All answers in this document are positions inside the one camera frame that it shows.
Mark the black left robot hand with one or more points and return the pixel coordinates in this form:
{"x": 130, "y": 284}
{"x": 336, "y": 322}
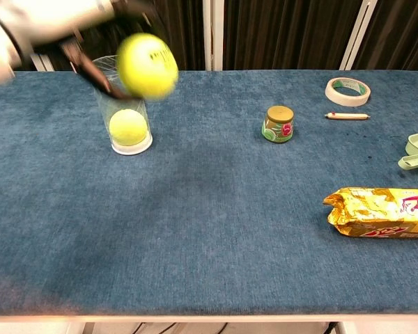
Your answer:
{"x": 97, "y": 74}

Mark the yellow tennis ball black print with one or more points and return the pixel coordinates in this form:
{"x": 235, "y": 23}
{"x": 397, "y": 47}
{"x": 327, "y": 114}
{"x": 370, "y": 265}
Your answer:
{"x": 148, "y": 66}

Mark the plain yellow tennis ball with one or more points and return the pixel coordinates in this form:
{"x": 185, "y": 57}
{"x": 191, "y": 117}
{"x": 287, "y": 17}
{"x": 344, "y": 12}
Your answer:
{"x": 128, "y": 128}

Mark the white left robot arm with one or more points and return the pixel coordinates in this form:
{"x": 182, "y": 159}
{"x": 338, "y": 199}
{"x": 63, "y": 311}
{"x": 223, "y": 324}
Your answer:
{"x": 28, "y": 21}

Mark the clear plastic ball tube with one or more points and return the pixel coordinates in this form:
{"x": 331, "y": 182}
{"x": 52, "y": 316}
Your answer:
{"x": 132, "y": 148}

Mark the small floral jar gold lid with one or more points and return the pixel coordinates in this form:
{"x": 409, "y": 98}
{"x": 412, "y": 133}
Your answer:
{"x": 278, "y": 125}

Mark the black pleated curtain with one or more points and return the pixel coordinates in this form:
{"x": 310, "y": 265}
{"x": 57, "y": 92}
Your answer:
{"x": 282, "y": 28}

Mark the blue table cloth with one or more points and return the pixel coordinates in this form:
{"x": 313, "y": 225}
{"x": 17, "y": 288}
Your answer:
{"x": 230, "y": 226}

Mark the white masking tape roll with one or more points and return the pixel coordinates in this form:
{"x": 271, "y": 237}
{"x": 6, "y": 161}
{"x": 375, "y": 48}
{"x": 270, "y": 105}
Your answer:
{"x": 348, "y": 95}

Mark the beige pen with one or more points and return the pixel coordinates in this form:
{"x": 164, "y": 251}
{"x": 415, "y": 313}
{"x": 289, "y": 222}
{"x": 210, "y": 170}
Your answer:
{"x": 348, "y": 115}

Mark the gold foil biscuit pack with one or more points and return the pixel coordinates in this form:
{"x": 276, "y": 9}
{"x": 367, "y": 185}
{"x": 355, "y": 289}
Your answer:
{"x": 379, "y": 212}

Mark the white slanted frame post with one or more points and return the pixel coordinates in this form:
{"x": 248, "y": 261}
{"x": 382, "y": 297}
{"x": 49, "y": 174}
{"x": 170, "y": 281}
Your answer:
{"x": 357, "y": 35}
{"x": 43, "y": 64}

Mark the white upright frame post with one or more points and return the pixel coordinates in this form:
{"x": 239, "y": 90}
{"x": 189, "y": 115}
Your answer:
{"x": 213, "y": 35}

